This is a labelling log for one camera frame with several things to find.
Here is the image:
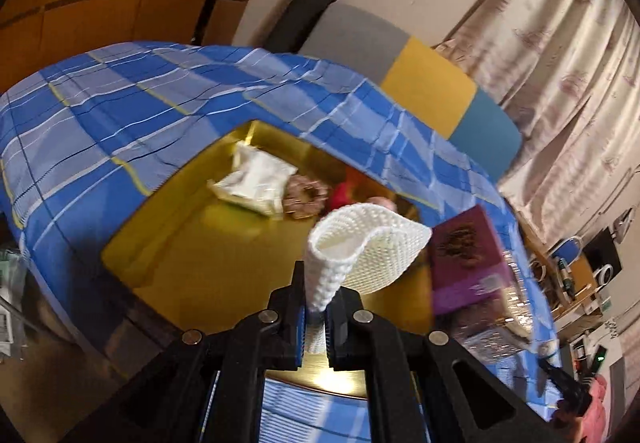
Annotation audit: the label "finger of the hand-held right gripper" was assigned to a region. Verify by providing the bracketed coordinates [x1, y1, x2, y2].
[539, 361, 593, 420]

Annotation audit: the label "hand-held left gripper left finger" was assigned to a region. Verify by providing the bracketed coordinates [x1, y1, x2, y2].
[65, 260, 308, 443]

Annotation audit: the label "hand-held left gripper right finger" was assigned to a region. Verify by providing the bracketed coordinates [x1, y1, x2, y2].
[322, 288, 571, 443]

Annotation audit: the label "white knitted sleeve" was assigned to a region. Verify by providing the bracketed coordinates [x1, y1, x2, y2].
[306, 203, 433, 355]

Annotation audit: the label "gold metal tray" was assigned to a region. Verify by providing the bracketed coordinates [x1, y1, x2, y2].
[100, 119, 443, 399]

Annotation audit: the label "red plush toy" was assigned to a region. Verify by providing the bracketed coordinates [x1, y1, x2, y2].
[330, 170, 366, 214]

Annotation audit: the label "white plastic packet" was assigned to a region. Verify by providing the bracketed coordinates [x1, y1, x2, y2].
[206, 142, 297, 220]

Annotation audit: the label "pink quilt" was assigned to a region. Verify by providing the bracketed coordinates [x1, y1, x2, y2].
[552, 375, 618, 443]

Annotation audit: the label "black monitor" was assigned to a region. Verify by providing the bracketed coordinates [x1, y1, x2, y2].
[582, 228, 623, 281]

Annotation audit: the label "blue folding chair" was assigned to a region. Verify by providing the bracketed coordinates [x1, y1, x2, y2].
[547, 235, 586, 269]

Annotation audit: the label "purple carton box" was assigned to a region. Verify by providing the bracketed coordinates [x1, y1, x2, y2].
[430, 204, 516, 316]

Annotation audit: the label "blue plaid tablecloth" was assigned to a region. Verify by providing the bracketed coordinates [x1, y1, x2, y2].
[0, 40, 561, 443]

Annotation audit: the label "grey yellow blue sofa back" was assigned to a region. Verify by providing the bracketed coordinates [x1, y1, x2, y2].
[300, 3, 522, 181]

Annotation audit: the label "ship print curtain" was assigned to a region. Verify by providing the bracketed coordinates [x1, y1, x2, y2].
[435, 0, 640, 244]

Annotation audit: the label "clear bags of paper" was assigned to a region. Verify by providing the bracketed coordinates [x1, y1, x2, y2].
[0, 247, 28, 361]

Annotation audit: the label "black rolled mat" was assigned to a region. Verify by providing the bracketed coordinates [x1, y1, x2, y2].
[262, 0, 345, 54]

